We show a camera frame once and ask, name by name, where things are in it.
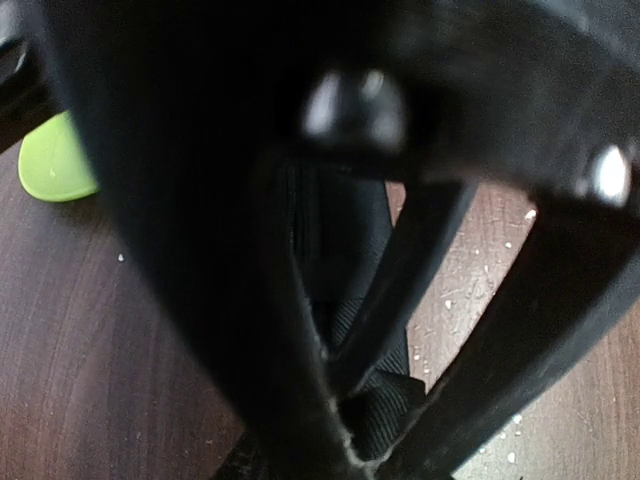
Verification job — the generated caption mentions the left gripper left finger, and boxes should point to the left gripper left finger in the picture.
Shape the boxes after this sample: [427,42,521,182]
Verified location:
[29,1,370,479]

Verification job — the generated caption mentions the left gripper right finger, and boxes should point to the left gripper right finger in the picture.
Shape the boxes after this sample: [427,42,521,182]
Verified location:
[286,1,639,479]

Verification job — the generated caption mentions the black necktie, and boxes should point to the black necktie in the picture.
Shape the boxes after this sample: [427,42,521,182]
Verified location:
[256,167,476,477]

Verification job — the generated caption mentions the green plate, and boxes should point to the green plate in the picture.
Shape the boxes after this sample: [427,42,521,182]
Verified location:
[18,111,99,203]

